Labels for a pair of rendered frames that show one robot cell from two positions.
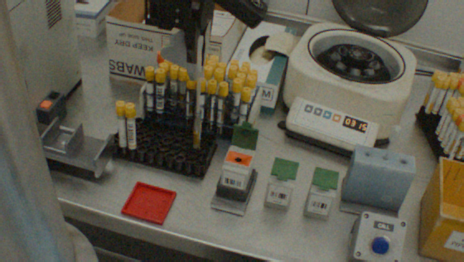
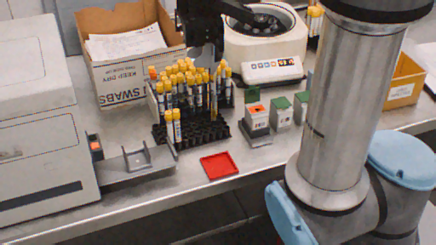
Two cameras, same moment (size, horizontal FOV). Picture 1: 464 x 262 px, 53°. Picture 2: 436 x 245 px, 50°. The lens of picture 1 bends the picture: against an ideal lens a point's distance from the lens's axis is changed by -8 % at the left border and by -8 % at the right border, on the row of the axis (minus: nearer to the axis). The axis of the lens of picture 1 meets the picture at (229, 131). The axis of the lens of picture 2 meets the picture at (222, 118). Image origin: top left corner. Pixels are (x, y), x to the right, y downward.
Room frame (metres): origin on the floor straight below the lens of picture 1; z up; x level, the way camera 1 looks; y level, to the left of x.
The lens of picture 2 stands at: (-0.12, 0.51, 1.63)
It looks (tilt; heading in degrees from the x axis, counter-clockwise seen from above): 40 degrees down; 327
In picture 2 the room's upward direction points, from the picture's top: straight up
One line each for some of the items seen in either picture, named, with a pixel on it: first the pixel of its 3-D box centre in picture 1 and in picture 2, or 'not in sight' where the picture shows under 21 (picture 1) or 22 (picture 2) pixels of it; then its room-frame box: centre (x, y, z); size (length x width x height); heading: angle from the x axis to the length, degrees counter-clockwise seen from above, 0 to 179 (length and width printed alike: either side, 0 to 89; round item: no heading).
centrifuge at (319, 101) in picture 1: (349, 83); (261, 40); (0.82, -0.22, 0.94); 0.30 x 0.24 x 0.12; 160
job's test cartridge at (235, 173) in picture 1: (237, 172); (255, 118); (0.55, -0.02, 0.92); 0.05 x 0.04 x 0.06; 168
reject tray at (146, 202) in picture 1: (148, 202); (219, 165); (0.51, 0.11, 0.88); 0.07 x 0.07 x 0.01; 79
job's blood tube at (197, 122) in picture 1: (196, 134); (214, 111); (0.62, 0.05, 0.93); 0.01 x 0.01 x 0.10; 80
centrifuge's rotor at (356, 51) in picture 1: (354, 67); (260, 28); (0.83, -0.23, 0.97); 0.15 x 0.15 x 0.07
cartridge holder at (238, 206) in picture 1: (235, 184); (255, 128); (0.55, -0.02, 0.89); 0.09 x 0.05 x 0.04; 168
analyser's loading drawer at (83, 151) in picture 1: (51, 138); (127, 162); (0.58, 0.29, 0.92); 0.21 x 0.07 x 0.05; 79
